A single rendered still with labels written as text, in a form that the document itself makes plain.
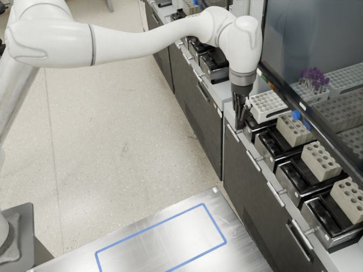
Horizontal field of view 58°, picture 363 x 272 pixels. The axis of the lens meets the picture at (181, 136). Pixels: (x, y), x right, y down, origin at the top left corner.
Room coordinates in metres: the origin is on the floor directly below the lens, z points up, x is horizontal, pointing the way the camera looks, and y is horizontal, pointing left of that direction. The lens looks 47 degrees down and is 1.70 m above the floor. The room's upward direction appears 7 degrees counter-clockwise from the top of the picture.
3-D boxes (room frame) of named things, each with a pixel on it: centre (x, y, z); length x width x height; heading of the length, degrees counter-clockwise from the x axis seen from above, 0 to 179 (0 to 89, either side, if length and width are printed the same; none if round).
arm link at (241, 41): (0.88, -0.22, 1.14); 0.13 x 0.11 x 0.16; 18
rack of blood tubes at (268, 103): (0.92, -0.42, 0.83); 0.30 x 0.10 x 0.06; 104
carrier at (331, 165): (0.61, -0.43, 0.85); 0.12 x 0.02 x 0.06; 14
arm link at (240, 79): (0.87, -0.23, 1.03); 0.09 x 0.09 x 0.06
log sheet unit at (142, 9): (2.57, 0.20, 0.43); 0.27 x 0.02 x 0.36; 14
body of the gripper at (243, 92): (0.87, -0.23, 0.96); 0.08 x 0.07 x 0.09; 14
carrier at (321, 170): (0.60, -0.41, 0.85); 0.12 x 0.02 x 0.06; 14
